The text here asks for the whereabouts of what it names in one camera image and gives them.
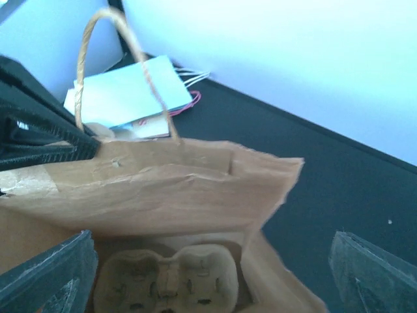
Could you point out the brown pulp cup carrier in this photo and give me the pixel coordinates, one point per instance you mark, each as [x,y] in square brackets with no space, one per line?
[100,131]

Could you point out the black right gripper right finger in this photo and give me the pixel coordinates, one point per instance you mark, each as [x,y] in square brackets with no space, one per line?
[370,279]

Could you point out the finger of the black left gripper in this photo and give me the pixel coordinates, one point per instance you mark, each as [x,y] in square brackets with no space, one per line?
[35,128]

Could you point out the light blue paper bag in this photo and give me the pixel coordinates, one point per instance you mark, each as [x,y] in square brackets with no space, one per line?
[122,95]

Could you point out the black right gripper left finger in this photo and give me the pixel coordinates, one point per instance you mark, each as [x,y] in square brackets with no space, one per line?
[57,280]

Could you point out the single brown pulp carrier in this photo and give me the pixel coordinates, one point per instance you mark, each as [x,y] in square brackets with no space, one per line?
[197,278]

